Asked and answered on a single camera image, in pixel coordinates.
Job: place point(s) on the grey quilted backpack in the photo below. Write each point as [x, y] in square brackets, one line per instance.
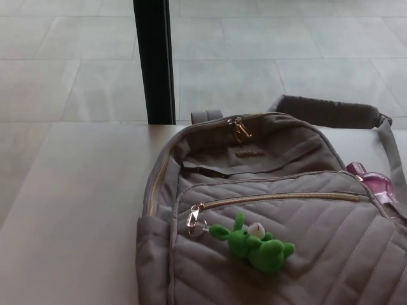
[260, 178]

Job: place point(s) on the pink transparent water bottle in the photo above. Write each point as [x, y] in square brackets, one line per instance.
[376, 182]

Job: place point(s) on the black vertical post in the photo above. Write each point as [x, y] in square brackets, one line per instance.
[155, 63]

